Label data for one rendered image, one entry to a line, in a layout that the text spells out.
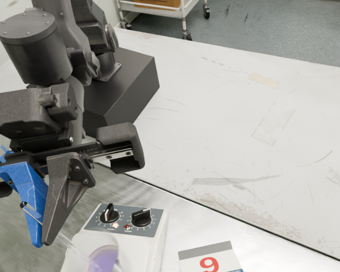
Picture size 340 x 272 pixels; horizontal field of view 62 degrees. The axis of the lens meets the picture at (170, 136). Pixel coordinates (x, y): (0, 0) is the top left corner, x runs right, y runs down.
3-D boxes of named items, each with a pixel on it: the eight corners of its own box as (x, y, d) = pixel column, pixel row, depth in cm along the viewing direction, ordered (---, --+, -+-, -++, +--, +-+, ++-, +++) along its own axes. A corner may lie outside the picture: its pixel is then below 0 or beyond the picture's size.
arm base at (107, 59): (99, 58, 68) (92, 36, 63) (122, 65, 66) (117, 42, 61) (81, 76, 64) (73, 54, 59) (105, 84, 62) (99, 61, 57)
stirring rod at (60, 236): (97, 267, 38) (18, 201, 22) (101, 266, 38) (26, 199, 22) (97, 272, 37) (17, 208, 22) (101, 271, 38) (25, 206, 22)
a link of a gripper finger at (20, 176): (27, 197, 31) (-6, 167, 26) (60, 190, 31) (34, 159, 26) (15, 264, 26) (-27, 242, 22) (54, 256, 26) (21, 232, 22)
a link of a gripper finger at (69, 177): (64, 190, 31) (38, 158, 26) (97, 183, 31) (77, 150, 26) (59, 255, 26) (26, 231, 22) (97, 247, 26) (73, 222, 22)
